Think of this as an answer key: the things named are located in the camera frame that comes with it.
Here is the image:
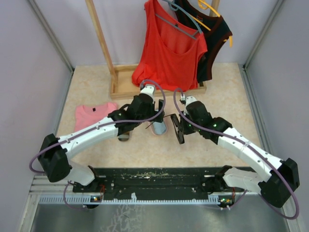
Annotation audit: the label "pink glasses case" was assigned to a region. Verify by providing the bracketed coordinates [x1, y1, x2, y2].
[149, 121, 168, 136]

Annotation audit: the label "black frame sunglasses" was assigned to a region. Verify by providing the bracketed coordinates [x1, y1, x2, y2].
[146, 114, 185, 145]

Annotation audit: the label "plaid brown glasses case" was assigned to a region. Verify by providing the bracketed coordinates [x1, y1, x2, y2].
[118, 131, 130, 142]

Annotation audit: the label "light blue cloth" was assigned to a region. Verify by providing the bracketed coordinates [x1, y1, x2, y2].
[153, 121, 167, 135]

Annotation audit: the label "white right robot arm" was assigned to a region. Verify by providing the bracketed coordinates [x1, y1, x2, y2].
[178, 96, 299, 208]

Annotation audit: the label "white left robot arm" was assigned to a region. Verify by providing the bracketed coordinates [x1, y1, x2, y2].
[37, 93, 166, 192]

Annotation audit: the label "wooden clothes rack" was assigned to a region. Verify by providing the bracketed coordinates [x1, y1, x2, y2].
[85, 0, 207, 100]

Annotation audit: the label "folded pink t-shirt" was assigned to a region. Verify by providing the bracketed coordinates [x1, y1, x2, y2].
[74, 102, 118, 132]

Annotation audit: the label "red tank top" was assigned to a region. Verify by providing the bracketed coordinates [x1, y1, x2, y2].
[131, 0, 207, 91]

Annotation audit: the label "black maroon-trimmed tank top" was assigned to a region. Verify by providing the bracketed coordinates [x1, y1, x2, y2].
[175, 0, 233, 83]

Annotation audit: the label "grey-blue plastic hanger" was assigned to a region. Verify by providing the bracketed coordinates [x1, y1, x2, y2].
[154, 0, 203, 40]

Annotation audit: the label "yellow plastic hanger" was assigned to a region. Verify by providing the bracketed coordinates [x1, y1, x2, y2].
[191, 0, 233, 48]

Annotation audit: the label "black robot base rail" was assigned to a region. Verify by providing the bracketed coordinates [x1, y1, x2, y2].
[72, 167, 242, 208]

